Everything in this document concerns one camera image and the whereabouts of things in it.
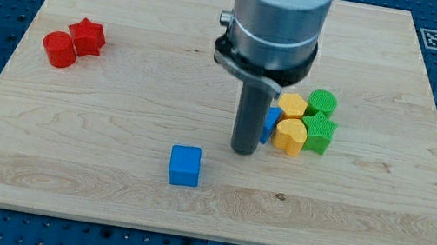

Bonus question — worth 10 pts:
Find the yellow hexagon block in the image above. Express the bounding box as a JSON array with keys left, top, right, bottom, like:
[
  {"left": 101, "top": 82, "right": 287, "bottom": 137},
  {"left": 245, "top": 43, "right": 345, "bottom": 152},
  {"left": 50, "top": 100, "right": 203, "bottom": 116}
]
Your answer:
[{"left": 277, "top": 93, "right": 308, "bottom": 120}]

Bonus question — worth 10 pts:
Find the green star block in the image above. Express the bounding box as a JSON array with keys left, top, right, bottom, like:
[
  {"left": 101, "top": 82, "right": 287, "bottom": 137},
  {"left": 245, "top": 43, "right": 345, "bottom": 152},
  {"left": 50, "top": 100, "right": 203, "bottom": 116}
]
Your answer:
[{"left": 301, "top": 112, "right": 338, "bottom": 155}]

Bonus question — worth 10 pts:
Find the white fiducial marker tag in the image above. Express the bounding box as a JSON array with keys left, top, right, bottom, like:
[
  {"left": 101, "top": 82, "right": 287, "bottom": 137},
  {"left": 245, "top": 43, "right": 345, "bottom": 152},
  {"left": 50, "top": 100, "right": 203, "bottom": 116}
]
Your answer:
[{"left": 420, "top": 28, "right": 437, "bottom": 50}]

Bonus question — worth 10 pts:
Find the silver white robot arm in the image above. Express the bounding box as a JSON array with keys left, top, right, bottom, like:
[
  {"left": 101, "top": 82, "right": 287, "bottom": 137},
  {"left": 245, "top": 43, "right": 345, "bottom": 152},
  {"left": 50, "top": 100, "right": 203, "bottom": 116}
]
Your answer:
[{"left": 214, "top": 0, "right": 333, "bottom": 98}]

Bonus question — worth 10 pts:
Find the light wooden board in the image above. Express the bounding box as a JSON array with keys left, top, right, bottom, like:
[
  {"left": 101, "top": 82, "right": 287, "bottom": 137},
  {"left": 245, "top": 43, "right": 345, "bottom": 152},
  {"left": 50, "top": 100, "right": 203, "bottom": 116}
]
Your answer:
[{"left": 0, "top": 0, "right": 437, "bottom": 245}]

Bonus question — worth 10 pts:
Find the blue triangle block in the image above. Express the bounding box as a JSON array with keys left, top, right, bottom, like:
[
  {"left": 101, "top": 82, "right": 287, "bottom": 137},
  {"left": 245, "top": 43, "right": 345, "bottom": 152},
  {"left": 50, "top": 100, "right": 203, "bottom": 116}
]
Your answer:
[{"left": 260, "top": 107, "right": 282, "bottom": 144}]

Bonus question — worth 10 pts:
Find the green cylinder block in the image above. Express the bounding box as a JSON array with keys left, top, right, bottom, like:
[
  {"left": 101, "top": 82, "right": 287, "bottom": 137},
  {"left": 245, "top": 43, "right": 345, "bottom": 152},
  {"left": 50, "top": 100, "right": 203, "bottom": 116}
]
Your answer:
[{"left": 304, "top": 89, "right": 338, "bottom": 118}]

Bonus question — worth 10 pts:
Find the red cylinder block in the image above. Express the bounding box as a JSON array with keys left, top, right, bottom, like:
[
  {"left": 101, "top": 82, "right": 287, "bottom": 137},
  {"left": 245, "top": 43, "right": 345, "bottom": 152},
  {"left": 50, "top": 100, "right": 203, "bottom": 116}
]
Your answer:
[{"left": 43, "top": 31, "right": 76, "bottom": 69}]

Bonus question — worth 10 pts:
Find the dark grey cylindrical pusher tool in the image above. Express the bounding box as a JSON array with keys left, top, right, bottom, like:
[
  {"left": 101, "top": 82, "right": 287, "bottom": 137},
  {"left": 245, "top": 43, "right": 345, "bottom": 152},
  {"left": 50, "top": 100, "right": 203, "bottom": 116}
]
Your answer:
[{"left": 230, "top": 83, "right": 273, "bottom": 155}]

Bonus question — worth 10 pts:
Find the red star block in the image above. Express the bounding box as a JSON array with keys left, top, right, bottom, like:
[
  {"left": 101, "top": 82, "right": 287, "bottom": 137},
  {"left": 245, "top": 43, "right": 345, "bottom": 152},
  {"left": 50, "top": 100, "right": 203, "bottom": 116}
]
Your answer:
[{"left": 68, "top": 18, "right": 106, "bottom": 56}]

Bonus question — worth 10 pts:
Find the blue cube block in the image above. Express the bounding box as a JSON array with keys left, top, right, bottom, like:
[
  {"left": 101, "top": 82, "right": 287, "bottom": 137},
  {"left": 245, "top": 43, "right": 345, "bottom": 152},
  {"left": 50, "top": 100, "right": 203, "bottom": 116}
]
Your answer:
[{"left": 169, "top": 144, "right": 202, "bottom": 187}]

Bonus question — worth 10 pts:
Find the yellow heart block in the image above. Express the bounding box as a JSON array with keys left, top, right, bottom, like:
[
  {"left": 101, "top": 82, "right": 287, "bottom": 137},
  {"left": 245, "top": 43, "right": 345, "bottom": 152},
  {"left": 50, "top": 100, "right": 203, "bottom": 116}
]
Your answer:
[{"left": 272, "top": 118, "right": 308, "bottom": 156}]

